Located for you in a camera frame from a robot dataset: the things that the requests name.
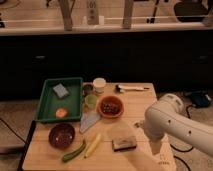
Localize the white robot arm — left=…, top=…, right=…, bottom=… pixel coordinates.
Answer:
left=143, top=93, right=213, bottom=157

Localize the orange bowl with contents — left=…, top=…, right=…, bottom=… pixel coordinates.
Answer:
left=97, top=96, right=124, bottom=119

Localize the purple bowl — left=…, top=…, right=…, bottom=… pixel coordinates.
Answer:
left=49, top=123, right=75, bottom=149

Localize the metal fork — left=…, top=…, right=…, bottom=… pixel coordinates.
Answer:
left=134, top=121, right=144, bottom=128

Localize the yellow banana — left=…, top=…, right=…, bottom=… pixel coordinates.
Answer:
left=84, top=134, right=102, bottom=158

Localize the dark blue floor object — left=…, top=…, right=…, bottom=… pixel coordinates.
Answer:
left=190, top=92, right=211, bottom=108

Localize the grey folded cloth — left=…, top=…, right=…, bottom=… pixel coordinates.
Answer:
left=80, top=113, right=101, bottom=133

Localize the light green cup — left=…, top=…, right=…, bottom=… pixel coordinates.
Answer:
left=85, top=94, right=98, bottom=110

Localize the white cup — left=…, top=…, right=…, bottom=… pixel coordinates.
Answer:
left=93, top=78, right=106, bottom=93

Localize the small dark cup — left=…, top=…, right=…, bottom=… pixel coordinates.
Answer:
left=83, top=84, right=93, bottom=96

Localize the green cucumber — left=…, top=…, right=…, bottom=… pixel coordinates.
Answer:
left=62, top=140, right=86, bottom=162

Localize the orange round object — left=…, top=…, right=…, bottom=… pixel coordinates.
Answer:
left=55, top=108, right=68, bottom=118

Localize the green plastic tray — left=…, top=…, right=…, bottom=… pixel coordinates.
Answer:
left=35, top=77, right=83, bottom=123

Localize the blue-grey sponge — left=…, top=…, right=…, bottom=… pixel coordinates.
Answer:
left=53, top=84, right=69, bottom=98

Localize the black floor cable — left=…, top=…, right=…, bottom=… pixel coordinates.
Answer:
left=169, top=103, right=198, bottom=153

